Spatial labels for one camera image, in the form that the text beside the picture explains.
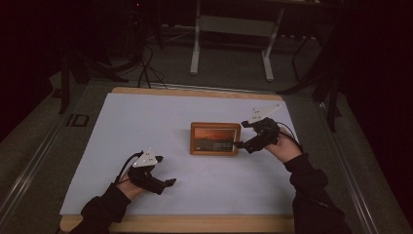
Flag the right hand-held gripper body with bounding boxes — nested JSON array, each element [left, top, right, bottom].
[[244, 103, 282, 155]]

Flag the person's right hand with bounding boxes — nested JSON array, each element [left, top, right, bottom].
[[264, 128, 303, 164]]

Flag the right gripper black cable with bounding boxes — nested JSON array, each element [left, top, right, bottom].
[[276, 121, 304, 151]]

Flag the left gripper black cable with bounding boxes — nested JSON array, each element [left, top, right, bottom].
[[114, 150, 144, 186]]

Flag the metal floor rail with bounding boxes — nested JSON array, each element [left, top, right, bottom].
[[318, 101, 379, 234], [146, 82, 261, 96], [0, 106, 70, 222]]

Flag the black floor cables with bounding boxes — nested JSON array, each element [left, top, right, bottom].
[[137, 42, 169, 91]]

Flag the white metal desk frame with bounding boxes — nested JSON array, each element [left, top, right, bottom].
[[189, 0, 287, 83]]

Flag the black metal stand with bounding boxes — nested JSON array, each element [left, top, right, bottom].
[[57, 53, 130, 115], [277, 30, 344, 133]]

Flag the white table mat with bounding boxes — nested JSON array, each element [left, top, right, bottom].
[[58, 92, 297, 216]]

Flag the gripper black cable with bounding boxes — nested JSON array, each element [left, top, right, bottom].
[[276, 121, 304, 151], [114, 150, 144, 186]]

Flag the black floor bracket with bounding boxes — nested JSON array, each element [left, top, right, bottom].
[[65, 113, 91, 128]]

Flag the person's left hand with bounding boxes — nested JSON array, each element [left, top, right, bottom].
[[117, 176, 147, 201]]

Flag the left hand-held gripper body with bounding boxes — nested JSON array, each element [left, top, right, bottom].
[[128, 148, 168, 196]]

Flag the wooden photo frame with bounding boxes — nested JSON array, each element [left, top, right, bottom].
[[189, 121, 243, 157]]

